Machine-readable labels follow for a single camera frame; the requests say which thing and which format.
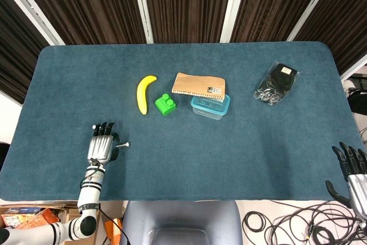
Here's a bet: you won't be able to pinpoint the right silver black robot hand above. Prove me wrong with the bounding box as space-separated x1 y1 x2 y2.
325 141 367 223

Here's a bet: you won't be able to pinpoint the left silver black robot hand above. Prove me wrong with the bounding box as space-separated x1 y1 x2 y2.
87 122 121 167

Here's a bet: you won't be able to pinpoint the yellow banana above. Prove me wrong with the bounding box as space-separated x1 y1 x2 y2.
136 75 158 116

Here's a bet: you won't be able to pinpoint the open cardboard box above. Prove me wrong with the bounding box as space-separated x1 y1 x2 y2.
0 203 101 230

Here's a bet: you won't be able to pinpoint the green toy building block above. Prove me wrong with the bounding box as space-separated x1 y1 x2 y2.
154 93 177 117

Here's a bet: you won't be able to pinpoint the black equipment beside table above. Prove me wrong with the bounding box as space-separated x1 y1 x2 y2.
342 74 367 144

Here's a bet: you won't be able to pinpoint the orange printed carton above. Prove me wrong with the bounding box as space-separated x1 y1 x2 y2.
16 208 60 230

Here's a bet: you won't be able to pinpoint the teal table cloth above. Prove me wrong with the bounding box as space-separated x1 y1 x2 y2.
0 41 364 202

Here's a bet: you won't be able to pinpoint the grey blue chair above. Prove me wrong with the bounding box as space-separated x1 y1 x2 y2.
119 200 244 245

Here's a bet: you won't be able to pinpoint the brown spiral notebook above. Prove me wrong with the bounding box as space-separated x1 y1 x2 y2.
171 72 227 102

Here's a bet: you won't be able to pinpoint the clear container with blue rim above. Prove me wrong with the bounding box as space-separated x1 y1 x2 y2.
190 94 231 121

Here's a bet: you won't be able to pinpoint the brown folding screen panel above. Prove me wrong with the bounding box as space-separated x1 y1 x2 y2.
13 0 153 46
226 0 338 44
289 0 367 79
134 0 241 44
0 0 58 104

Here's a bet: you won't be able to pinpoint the black item in plastic bag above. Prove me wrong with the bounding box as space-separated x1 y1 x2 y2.
253 60 301 107

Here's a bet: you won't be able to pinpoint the black tangled floor cables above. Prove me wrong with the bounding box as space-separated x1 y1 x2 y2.
265 199 367 245

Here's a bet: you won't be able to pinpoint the black coiled floor cable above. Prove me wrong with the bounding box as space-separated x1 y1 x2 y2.
242 211 266 233

